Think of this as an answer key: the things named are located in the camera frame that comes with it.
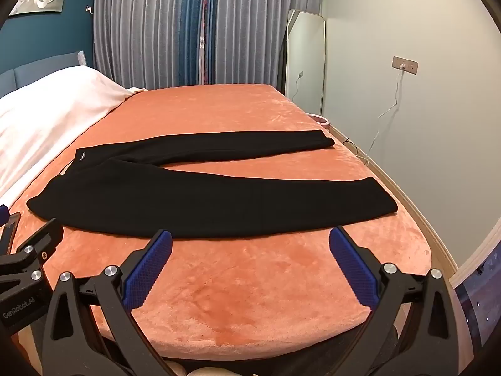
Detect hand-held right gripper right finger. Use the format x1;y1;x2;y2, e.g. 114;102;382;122
329;225;476;376

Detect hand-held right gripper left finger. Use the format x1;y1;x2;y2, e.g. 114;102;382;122
41;229;184;376

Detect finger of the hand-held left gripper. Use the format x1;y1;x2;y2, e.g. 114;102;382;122
12;218;64;273
0;204;21;257

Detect black pants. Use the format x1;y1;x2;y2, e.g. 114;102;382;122
27;128;399;239

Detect orange plush blanket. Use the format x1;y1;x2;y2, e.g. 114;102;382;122
8;83;431;361

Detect white blanket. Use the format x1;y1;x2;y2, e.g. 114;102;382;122
0;65;147;204

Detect dark speckled rug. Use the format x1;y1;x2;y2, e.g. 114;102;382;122
450;243;501;355

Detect blue padded headboard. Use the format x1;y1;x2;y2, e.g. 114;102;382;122
0;50;87;98

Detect standing mirror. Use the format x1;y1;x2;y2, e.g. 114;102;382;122
284;9;326;116

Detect blue curtain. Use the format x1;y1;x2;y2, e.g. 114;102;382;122
182;0;220;86

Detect beige bed frame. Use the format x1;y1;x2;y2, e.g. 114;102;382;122
329;124;459;273

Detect white charging cable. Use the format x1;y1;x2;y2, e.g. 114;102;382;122
344;65;405;161

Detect wall socket plate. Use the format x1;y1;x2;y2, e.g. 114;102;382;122
392;56;419;74

